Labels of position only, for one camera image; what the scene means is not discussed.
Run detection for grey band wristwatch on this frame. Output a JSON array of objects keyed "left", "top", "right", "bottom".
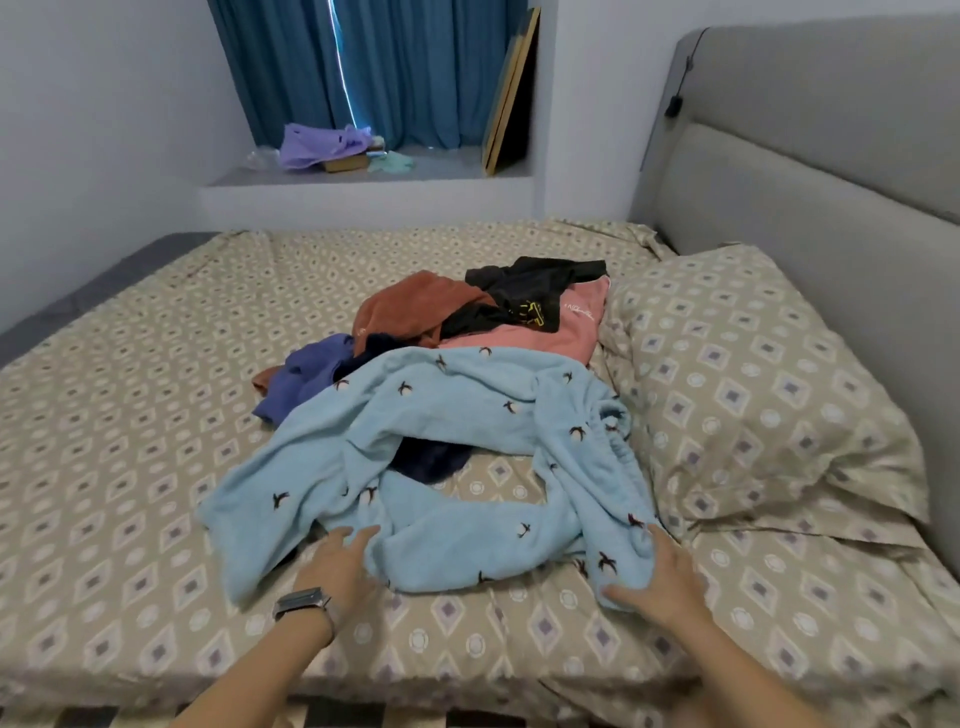
[{"left": 271, "top": 586, "right": 341, "bottom": 639}]

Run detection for black cable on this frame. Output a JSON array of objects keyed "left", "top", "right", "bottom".
[{"left": 663, "top": 30, "right": 707, "bottom": 122}]

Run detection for black garment yellow print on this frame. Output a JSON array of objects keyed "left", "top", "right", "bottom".
[{"left": 439, "top": 255, "right": 611, "bottom": 339}]

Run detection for person's right forearm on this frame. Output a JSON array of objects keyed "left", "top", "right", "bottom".
[{"left": 675, "top": 607, "right": 834, "bottom": 728}]

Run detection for grey upholstered headboard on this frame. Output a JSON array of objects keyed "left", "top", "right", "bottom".
[{"left": 630, "top": 15, "right": 960, "bottom": 579}]

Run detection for teal small item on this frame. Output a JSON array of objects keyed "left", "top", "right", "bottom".
[{"left": 364, "top": 150, "right": 419, "bottom": 176}]

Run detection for blue curtain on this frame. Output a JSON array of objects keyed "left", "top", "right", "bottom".
[{"left": 207, "top": 0, "right": 531, "bottom": 149}]

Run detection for leaning wooden picture frames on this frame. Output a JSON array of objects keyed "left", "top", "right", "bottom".
[{"left": 480, "top": 7, "right": 545, "bottom": 177}]

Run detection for person's left hand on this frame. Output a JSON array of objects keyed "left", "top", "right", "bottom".
[{"left": 292, "top": 523, "right": 383, "bottom": 632}]

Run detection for purple cloth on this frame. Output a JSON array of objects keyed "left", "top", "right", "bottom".
[{"left": 277, "top": 121, "right": 374, "bottom": 171}]

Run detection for patterned beige pillow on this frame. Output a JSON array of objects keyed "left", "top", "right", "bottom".
[{"left": 595, "top": 243, "right": 932, "bottom": 549}]

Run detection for person's right hand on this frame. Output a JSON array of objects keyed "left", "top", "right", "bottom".
[{"left": 600, "top": 525, "right": 713, "bottom": 632}]

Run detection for person's left forearm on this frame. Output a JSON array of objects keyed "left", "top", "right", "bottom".
[{"left": 172, "top": 615, "right": 335, "bottom": 728}]

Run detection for navy velvet garment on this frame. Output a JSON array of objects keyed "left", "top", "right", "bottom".
[{"left": 333, "top": 330, "right": 482, "bottom": 486}]

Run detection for bed with patterned beige sheet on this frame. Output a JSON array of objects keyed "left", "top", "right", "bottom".
[{"left": 0, "top": 15, "right": 960, "bottom": 728}]

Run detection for light blue fleece pajama pants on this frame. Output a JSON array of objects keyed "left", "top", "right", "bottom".
[{"left": 196, "top": 346, "right": 662, "bottom": 609}]

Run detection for rust brown garment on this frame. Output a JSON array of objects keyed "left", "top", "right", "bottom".
[{"left": 250, "top": 270, "right": 500, "bottom": 395}]

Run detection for purple-blue garment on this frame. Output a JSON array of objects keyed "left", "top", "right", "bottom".
[{"left": 252, "top": 331, "right": 359, "bottom": 428}]

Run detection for pink shirt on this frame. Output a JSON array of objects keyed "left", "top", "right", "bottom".
[{"left": 438, "top": 273, "right": 614, "bottom": 369}]

